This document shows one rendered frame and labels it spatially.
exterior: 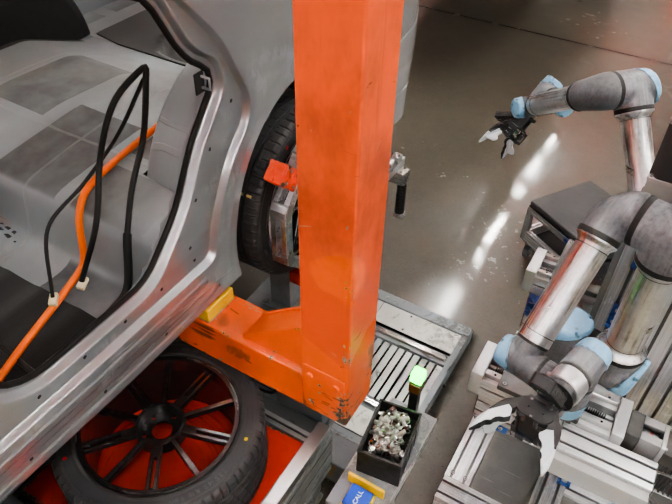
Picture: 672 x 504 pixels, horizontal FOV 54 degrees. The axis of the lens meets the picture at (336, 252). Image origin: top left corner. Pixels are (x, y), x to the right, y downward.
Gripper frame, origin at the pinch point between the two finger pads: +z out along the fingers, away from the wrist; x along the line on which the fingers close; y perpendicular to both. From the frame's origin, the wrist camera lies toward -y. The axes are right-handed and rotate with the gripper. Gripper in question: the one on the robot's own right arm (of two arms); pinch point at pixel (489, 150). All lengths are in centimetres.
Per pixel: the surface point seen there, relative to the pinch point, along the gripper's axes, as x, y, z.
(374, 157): -101, 81, 7
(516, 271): 82, -13, 42
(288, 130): -84, 13, 30
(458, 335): 39, 23, 70
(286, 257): -65, 29, 65
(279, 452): -43, 67, 115
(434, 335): 31, 20, 76
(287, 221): -74, 29, 52
